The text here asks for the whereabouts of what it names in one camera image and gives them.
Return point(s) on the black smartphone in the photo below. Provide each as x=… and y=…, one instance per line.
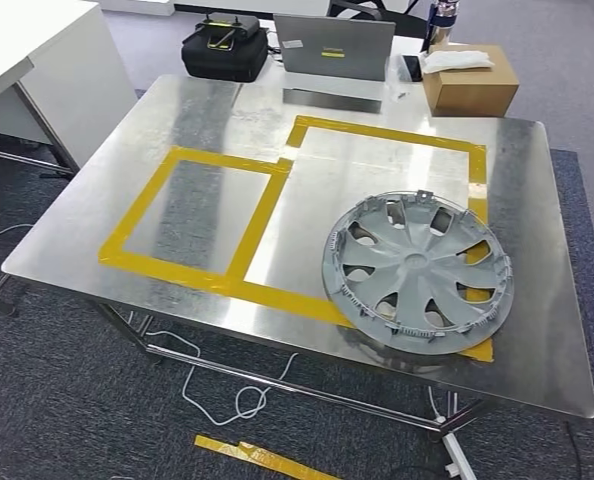
x=413, y=68

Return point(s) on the grey laptop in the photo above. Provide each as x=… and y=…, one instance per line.
x=334, y=50

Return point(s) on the white cloth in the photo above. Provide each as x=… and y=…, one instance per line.
x=452, y=61

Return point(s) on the black carrying case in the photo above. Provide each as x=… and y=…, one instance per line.
x=222, y=63

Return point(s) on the silver wheel hubcap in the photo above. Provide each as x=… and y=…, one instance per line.
x=417, y=291

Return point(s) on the black office chair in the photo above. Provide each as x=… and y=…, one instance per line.
x=409, y=25

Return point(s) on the brown cardboard box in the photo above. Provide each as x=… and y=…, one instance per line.
x=477, y=93

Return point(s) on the white office desk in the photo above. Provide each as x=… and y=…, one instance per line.
x=52, y=73

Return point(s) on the steel workbench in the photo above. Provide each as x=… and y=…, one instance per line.
x=527, y=265

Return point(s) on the black handheld controller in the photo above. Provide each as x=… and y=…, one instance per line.
x=227, y=26

